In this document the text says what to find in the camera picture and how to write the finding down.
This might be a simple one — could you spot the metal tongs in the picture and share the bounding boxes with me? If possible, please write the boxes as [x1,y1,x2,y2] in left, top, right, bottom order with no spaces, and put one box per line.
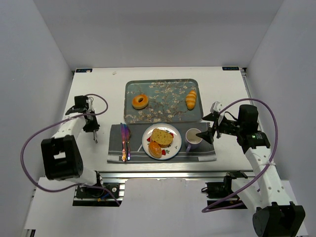
[89,97,98,144]

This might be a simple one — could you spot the sliced bread loaf piece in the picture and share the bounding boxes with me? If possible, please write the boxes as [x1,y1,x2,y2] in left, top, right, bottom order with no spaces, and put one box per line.
[150,128,173,148]

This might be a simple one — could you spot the small round bun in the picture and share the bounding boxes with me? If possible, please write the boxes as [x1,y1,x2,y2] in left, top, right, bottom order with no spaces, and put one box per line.
[148,142,162,158]

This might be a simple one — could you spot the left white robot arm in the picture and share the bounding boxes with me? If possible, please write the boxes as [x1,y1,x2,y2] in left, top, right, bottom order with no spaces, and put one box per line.
[41,95,101,186]

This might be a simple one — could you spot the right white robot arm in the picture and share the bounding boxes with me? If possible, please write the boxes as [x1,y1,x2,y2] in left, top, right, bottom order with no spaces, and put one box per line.
[198,102,306,237]

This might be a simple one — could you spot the grey striped placemat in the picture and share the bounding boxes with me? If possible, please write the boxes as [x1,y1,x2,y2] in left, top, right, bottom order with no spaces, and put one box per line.
[107,121,218,163]

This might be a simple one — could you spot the lavender mug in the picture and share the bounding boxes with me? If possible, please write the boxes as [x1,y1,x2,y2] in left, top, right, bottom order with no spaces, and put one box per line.
[185,128,202,153]

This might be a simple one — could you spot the croissant roll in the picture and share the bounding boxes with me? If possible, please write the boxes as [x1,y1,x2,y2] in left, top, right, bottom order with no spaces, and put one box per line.
[185,90,197,110]

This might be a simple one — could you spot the white strawberry plate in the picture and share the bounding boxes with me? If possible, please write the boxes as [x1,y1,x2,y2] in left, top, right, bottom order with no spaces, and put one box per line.
[142,123,182,161]

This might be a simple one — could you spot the iridescent knife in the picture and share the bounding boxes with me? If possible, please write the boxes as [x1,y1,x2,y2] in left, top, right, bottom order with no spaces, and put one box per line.
[120,123,127,162]

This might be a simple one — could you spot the floral teal tray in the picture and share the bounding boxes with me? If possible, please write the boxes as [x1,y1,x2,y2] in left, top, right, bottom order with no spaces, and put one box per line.
[123,79,203,124]

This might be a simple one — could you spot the right blue table label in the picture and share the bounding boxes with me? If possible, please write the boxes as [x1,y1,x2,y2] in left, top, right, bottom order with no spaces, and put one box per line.
[222,66,239,71]

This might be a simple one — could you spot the blue table label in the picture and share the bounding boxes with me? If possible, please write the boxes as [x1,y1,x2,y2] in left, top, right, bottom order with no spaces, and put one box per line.
[75,68,92,73]
[222,66,239,71]

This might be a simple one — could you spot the glazed donut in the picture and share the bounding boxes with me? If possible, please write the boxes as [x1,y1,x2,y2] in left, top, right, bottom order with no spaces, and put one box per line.
[132,94,149,110]

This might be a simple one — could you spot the left blue table label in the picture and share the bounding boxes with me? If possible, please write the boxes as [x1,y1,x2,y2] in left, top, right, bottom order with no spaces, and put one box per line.
[75,68,92,73]

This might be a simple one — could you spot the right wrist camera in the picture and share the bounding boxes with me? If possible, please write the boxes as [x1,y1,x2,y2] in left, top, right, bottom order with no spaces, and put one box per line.
[210,101,223,113]

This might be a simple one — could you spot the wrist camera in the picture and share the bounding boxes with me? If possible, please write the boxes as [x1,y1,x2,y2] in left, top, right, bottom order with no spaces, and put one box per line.
[210,101,223,113]
[87,97,94,111]

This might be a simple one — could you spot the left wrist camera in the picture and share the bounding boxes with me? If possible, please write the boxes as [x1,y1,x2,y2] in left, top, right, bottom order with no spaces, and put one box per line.
[87,97,94,111]

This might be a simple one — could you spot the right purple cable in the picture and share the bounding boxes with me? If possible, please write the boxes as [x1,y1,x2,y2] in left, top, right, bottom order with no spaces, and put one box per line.
[201,98,278,213]

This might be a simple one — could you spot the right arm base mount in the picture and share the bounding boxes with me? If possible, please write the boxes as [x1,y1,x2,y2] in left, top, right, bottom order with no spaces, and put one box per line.
[201,171,248,209]

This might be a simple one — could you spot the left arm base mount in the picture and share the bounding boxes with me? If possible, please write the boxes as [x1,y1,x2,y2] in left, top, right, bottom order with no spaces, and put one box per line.
[73,174,125,207]

